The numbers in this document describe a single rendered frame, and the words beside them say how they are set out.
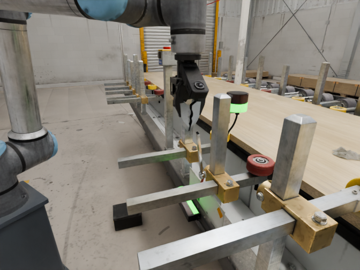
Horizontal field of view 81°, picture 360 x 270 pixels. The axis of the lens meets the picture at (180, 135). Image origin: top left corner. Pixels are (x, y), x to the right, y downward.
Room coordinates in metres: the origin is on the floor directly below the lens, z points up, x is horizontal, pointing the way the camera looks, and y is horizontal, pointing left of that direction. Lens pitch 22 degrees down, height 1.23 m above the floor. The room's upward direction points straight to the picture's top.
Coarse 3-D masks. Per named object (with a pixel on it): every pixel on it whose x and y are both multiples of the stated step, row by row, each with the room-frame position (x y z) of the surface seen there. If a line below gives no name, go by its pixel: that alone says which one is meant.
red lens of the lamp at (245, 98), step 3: (231, 96) 0.56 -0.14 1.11; (234, 96) 0.56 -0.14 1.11; (237, 96) 0.56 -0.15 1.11; (240, 96) 0.55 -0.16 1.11; (243, 96) 0.56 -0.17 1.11; (246, 96) 0.56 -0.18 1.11; (231, 99) 0.56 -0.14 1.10; (234, 99) 0.56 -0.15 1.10; (237, 99) 0.56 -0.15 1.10; (240, 99) 0.55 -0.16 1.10; (243, 99) 0.56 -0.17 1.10; (246, 99) 0.56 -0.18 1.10; (231, 102) 0.56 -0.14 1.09; (234, 102) 0.56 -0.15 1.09; (237, 102) 0.55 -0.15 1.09; (240, 102) 0.55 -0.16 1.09; (243, 102) 0.56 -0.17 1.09; (246, 102) 0.56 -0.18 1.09
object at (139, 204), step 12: (240, 180) 0.53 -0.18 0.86; (252, 180) 0.55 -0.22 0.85; (264, 180) 0.56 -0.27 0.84; (156, 192) 0.48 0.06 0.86; (168, 192) 0.48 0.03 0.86; (180, 192) 0.48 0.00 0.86; (192, 192) 0.48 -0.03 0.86; (204, 192) 0.49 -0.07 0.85; (216, 192) 0.51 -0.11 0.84; (132, 204) 0.43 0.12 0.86; (144, 204) 0.44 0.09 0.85; (156, 204) 0.45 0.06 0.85; (168, 204) 0.46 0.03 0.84
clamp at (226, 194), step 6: (210, 174) 0.55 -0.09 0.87; (222, 174) 0.55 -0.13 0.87; (210, 180) 0.55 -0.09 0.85; (216, 180) 0.52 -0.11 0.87; (222, 180) 0.52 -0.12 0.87; (222, 186) 0.49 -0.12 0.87; (228, 186) 0.49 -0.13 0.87; (234, 186) 0.49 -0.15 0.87; (222, 192) 0.48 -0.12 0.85; (228, 192) 0.48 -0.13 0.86; (234, 192) 0.49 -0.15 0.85; (222, 198) 0.48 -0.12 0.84; (228, 198) 0.48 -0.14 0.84; (234, 198) 0.49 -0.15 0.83
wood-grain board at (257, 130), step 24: (144, 72) 3.10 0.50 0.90; (264, 96) 1.51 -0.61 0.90; (240, 120) 0.98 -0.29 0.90; (264, 120) 0.98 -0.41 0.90; (336, 120) 0.98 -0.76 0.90; (240, 144) 0.74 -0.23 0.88; (264, 144) 0.70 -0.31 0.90; (312, 144) 0.70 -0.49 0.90; (336, 144) 0.70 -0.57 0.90; (312, 168) 0.54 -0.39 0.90; (336, 168) 0.54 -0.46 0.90; (312, 192) 0.44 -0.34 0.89
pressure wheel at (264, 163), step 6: (252, 156) 0.60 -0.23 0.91; (258, 156) 0.60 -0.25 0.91; (264, 156) 0.60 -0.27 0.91; (246, 162) 0.59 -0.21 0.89; (252, 162) 0.56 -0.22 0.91; (258, 162) 0.56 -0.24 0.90; (264, 162) 0.56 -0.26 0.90; (270, 162) 0.56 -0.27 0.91; (246, 168) 0.57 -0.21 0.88; (252, 168) 0.55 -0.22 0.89; (258, 168) 0.54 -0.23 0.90; (264, 168) 0.53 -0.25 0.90; (270, 168) 0.54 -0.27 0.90; (258, 174) 0.54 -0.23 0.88; (264, 174) 0.53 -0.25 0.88; (270, 174) 0.54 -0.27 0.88
